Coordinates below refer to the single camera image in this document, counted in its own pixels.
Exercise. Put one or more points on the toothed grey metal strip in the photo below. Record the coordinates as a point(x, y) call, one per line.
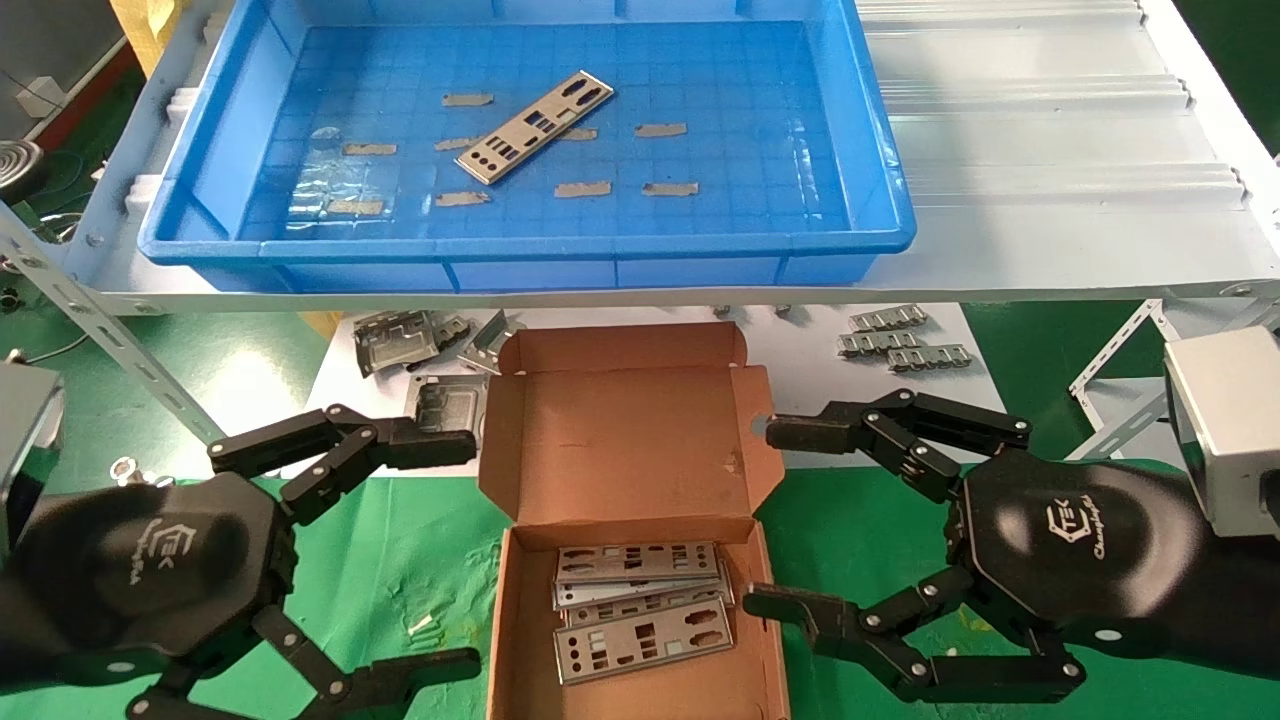
point(888, 318)
point(930, 358)
point(880, 343)

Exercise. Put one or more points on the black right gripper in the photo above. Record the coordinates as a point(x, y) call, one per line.
point(1080, 560)

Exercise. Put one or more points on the beige tape strip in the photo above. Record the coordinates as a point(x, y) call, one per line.
point(467, 99)
point(462, 198)
point(369, 149)
point(455, 144)
point(661, 129)
point(670, 188)
point(584, 134)
point(582, 189)
point(355, 207)

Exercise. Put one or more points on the bent grey metal bracket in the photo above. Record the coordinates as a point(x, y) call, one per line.
point(488, 345)

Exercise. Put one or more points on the green table cloth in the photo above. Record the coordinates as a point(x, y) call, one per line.
point(420, 560)

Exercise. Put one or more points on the large grey metal bracket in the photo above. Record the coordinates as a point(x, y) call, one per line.
point(395, 345)

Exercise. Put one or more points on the pale tape scrap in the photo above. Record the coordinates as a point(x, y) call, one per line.
point(421, 622)

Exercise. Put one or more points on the white power adapter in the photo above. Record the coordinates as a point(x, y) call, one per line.
point(40, 96)

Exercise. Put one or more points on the large blue plastic tray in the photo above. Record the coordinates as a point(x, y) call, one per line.
point(760, 90)

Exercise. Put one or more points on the small grey metal bracket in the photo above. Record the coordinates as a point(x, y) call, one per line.
point(452, 330)

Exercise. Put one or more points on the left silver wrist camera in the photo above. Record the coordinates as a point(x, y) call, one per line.
point(25, 440)

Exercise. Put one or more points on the silver metal shield plate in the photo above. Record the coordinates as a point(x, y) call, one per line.
point(590, 595)
point(640, 562)
point(535, 128)
point(640, 650)
point(620, 610)

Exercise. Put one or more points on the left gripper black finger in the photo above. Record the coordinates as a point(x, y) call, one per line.
point(420, 442)

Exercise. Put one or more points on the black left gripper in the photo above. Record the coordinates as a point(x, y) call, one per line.
point(150, 570)

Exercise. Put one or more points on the square grey metal bracket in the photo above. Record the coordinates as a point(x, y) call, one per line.
point(445, 395)

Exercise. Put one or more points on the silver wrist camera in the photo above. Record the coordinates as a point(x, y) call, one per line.
point(25, 440)
point(1230, 430)

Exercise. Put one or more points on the clear tape patch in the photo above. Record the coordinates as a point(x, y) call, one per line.
point(320, 180)

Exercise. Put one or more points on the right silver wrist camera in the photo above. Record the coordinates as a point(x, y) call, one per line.
point(1230, 430)

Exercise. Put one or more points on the brown cardboard box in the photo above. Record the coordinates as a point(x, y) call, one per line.
point(630, 440)

